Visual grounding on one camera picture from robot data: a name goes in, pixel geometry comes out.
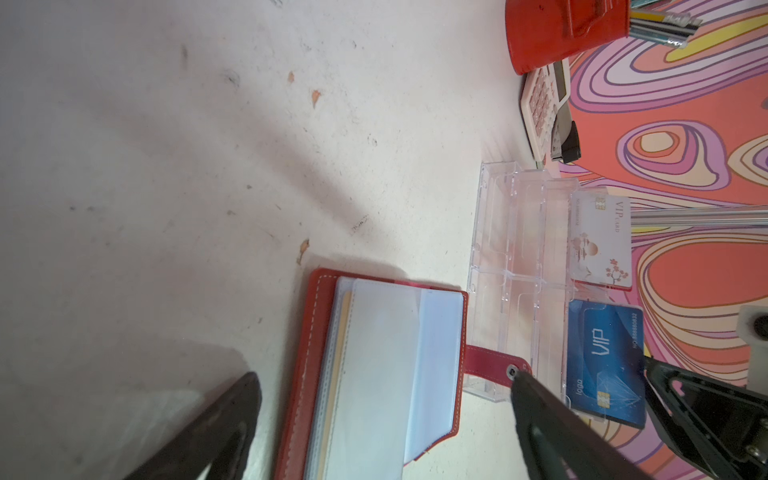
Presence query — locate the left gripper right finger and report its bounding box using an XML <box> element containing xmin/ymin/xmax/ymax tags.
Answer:
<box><xmin>511</xmin><ymin>371</ymin><xmax>649</xmax><ymax>479</ymax></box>

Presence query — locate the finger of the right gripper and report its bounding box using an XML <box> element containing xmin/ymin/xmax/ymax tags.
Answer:
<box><xmin>644</xmin><ymin>358</ymin><xmax>767</xmax><ymax>479</ymax></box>

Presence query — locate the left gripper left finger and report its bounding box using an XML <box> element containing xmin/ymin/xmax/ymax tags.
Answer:
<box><xmin>128</xmin><ymin>372</ymin><xmax>262</xmax><ymax>479</ymax></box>

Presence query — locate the red leather card holder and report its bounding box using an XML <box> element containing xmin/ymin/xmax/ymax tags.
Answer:
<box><xmin>271</xmin><ymin>267</ymin><xmax>534</xmax><ymax>480</ymax></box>

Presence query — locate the gold VIP card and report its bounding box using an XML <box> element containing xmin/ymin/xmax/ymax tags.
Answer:
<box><xmin>311</xmin><ymin>291</ymin><xmax>352</xmax><ymax>479</ymax></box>

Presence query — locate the white VIP card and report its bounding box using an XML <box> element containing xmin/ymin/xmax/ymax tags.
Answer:
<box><xmin>569</xmin><ymin>190</ymin><xmax>633</xmax><ymax>290</ymax></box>

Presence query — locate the black stapler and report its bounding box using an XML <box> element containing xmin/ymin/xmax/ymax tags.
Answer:
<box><xmin>551</xmin><ymin>104</ymin><xmax>582</xmax><ymax>164</ymax></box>

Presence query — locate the white pink calculator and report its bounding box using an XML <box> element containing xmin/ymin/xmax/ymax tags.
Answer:
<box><xmin>520</xmin><ymin>59</ymin><xmax>573</xmax><ymax>169</ymax></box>

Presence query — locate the red pen cup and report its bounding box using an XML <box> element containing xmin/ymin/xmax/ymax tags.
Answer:
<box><xmin>504</xmin><ymin>0</ymin><xmax>630</xmax><ymax>75</ymax></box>

